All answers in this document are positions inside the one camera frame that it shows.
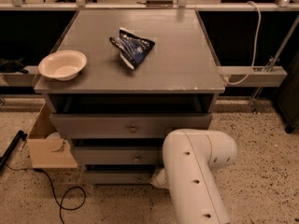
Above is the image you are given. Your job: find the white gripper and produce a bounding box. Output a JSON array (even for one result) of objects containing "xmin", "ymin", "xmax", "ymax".
[{"xmin": 150, "ymin": 168, "xmax": 169, "ymax": 189}]

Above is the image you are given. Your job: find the grey bottom drawer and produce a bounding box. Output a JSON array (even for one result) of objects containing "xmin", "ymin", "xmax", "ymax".
[{"xmin": 83, "ymin": 172, "xmax": 152, "ymax": 185}]

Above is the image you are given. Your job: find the grey drawer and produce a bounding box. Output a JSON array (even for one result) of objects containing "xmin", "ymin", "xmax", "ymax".
[
  {"xmin": 72, "ymin": 147, "xmax": 163, "ymax": 165},
  {"xmin": 83, "ymin": 172, "xmax": 152, "ymax": 185},
  {"xmin": 50, "ymin": 113, "xmax": 211, "ymax": 139}
]

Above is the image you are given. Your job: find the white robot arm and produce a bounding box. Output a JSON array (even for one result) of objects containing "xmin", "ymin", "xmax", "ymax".
[{"xmin": 151, "ymin": 129, "xmax": 237, "ymax": 224}]

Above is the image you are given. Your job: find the grey drawer cabinet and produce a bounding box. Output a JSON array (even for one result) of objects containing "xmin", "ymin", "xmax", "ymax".
[{"xmin": 35, "ymin": 9, "xmax": 224, "ymax": 174}]

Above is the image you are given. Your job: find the grey middle drawer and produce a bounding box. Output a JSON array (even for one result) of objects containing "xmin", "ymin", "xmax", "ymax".
[{"xmin": 72, "ymin": 147, "xmax": 163, "ymax": 165}]

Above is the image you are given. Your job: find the grey top drawer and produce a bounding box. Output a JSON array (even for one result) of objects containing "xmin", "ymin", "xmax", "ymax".
[{"xmin": 50, "ymin": 113, "xmax": 211, "ymax": 139}]

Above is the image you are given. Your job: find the cardboard box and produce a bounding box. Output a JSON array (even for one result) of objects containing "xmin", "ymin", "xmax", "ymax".
[{"xmin": 27, "ymin": 105, "xmax": 78, "ymax": 169}]

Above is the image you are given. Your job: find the blue chip bag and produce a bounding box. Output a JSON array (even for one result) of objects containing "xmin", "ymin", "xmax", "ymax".
[{"xmin": 109, "ymin": 27, "xmax": 155, "ymax": 70}]

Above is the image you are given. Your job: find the black pole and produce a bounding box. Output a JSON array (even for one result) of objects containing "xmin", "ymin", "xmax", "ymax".
[{"xmin": 0, "ymin": 130, "xmax": 27, "ymax": 171}]

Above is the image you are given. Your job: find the white bowl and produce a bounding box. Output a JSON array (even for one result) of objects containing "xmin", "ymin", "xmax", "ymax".
[{"xmin": 38, "ymin": 50, "xmax": 87, "ymax": 81}]

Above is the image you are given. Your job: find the dark cart at right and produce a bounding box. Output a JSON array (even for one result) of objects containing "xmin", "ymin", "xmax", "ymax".
[{"xmin": 277, "ymin": 51, "xmax": 299, "ymax": 133}]

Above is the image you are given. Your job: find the black floor cable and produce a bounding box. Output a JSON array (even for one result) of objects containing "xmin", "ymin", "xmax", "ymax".
[{"xmin": 6, "ymin": 163, "xmax": 87, "ymax": 224}]

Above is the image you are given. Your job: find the white hanging cable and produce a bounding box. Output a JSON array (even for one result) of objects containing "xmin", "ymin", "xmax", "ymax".
[{"xmin": 222, "ymin": 0, "xmax": 263, "ymax": 86}]

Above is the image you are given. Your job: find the black cloth on rail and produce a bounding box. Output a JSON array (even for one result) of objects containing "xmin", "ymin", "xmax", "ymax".
[{"xmin": 0, "ymin": 59, "xmax": 29, "ymax": 74}]

